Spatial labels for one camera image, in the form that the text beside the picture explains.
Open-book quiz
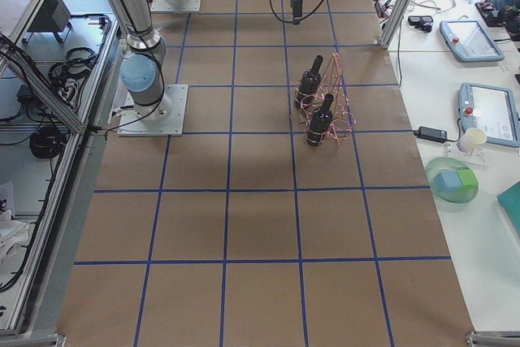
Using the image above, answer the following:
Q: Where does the coiled black cable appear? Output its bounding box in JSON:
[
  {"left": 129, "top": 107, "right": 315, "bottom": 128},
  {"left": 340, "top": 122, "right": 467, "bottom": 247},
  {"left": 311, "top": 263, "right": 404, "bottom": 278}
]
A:
[{"left": 28, "top": 124, "right": 68, "bottom": 160}]

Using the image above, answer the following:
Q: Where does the white crumpled cloth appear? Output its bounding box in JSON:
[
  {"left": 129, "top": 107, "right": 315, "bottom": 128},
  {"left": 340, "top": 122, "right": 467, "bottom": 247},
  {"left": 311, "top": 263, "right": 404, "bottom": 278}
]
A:
[{"left": 0, "top": 180, "right": 30, "bottom": 267}]

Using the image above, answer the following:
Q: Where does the green foam cube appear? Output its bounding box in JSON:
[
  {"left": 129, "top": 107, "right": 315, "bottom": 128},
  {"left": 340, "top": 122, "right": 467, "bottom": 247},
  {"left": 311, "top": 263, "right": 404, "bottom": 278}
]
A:
[{"left": 455, "top": 168, "right": 479, "bottom": 191}]

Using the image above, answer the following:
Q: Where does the white paper cup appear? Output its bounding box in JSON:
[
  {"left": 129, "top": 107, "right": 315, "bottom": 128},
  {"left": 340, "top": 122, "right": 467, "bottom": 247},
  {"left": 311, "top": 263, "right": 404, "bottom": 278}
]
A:
[{"left": 457, "top": 128, "right": 488, "bottom": 154}]

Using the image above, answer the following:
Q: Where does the copper wire wine rack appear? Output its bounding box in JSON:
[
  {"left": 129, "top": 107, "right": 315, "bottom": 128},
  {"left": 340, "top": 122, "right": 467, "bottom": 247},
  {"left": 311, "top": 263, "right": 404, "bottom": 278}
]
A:
[{"left": 293, "top": 52, "right": 356, "bottom": 147}]

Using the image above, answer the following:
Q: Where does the dark wine bottle in rack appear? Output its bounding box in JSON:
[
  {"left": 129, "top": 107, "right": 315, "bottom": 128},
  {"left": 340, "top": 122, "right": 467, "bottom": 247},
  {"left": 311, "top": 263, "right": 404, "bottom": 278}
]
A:
[{"left": 306, "top": 93, "right": 334, "bottom": 146}]

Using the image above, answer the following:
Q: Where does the black power adapter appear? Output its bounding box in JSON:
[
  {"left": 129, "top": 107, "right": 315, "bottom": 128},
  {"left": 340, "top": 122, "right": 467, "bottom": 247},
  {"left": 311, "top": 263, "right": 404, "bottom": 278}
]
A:
[{"left": 414, "top": 126, "right": 448, "bottom": 144}]

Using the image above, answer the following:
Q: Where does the teach pendant far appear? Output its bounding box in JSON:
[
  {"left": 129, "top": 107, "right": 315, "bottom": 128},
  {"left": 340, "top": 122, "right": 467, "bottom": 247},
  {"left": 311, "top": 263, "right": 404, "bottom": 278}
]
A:
[{"left": 439, "top": 20, "right": 505, "bottom": 63}]

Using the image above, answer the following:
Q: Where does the teach pendant near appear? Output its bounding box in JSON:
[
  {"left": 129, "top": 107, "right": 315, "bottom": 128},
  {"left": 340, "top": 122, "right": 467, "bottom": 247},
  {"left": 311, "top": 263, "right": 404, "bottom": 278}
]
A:
[{"left": 457, "top": 82, "right": 519, "bottom": 148}]

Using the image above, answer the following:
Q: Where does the blue foam cube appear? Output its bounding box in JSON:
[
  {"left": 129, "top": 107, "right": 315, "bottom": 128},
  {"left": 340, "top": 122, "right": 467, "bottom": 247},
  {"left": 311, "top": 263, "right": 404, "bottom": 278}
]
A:
[{"left": 432, "top": 170, "right": 461, "bottom": 194}]

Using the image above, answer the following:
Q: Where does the teal book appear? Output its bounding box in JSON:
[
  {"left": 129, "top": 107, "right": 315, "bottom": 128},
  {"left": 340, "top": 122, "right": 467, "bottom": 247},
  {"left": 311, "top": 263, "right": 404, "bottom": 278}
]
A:
[{"left": 497, "top": 182, "right": 520, "bottom": 234}]

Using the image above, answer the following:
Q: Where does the aluminium frame post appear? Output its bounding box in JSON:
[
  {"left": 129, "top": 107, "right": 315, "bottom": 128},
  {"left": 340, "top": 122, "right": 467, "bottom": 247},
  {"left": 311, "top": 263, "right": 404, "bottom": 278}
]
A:
[{"left": 379, "top": 0, "right": 431, "bottom": 50}]

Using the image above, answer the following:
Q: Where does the teach pendant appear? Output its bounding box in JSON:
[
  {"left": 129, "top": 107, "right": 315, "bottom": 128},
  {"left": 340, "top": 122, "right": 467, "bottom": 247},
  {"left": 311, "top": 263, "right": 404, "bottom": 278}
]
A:
[
  {"left": 439, "top": 20, "right": 505, "bottom": 63},
  {"left": 457, "top": 82, "right": 519, "bottom": 148}
]

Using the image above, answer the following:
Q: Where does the grey box under table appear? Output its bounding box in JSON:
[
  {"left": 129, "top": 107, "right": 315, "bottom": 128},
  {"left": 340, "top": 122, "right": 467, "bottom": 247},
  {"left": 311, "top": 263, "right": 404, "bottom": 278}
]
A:
[{"left": 22, "top": 0, "right": 72, "bottom": 43}]

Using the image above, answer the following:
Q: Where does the green plastic bowl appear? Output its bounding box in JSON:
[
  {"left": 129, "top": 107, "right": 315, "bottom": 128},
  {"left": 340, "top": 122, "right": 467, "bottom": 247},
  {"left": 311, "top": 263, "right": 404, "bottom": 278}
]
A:
[{"left": 425, "top": 157, "right": 479, "bottom": 204}]

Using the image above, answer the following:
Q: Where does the black small device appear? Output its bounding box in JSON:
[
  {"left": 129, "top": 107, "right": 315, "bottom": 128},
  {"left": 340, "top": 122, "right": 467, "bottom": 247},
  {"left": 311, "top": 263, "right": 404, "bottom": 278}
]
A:
[{"left": 407, "top": 15, "right": 433, "bottom": 33}]

